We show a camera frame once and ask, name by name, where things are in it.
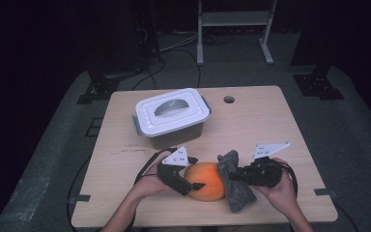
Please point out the translucent grey storage box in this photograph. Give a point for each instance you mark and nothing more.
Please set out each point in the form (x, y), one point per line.
(177, 138)

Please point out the orange round fruit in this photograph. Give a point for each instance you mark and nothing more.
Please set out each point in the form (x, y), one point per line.
(206, 182)

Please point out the person's right hand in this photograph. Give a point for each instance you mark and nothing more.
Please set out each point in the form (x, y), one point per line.
(280, 196)

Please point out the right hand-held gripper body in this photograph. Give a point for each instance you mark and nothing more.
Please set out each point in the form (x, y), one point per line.
(264, 172)

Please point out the person's left hand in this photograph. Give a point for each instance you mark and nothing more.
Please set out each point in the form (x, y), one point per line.
(146, 185)

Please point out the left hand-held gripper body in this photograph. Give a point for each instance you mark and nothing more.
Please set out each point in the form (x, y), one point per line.
(174, 172)

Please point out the black tape strip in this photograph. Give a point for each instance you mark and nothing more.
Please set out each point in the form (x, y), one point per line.
(79, 198)
(325, 192)

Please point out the white metal stand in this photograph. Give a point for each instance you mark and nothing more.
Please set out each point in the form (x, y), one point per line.
(235, 19)

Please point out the grey fluffy cloth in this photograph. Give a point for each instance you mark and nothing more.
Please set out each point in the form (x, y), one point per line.
(236, 193)

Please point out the black stand base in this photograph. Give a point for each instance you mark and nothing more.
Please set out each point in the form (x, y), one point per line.
(98, 92)
(319, 85)

